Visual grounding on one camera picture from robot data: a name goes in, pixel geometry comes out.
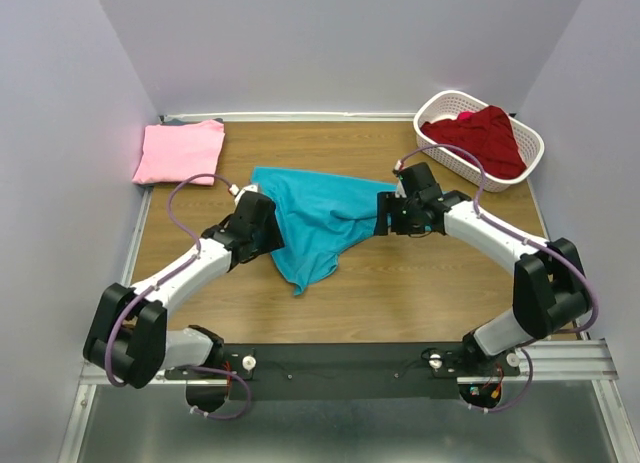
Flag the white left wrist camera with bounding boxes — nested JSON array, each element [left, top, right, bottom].
[[228, 184, 259, 198]]

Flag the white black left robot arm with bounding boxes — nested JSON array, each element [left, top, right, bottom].
[[83, 186, 284, 389]]

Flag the folded pink t-shirt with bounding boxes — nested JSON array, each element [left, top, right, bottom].
[[132, 120, 225, 185]]

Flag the teal t-shirt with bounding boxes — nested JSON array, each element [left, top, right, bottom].
[[251, 167, 395, 296]]

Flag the dark folded t-shirt underneath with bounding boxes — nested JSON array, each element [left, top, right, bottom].
[[161, 118, 224, 127]]

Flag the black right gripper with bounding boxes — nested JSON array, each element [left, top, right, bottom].
[[372, 191, 425, 234]]

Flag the dark red t-shirt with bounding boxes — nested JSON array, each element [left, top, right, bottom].
[[420, 106, 526, 180]]

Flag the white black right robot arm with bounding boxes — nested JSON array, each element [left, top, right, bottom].
[[374, 163, 594, 375]]

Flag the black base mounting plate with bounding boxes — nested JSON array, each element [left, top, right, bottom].
[[164, 340, 521, 402]]

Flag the white plastic laundry basket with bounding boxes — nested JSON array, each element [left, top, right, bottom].
[[413, 90, 545, 193]]

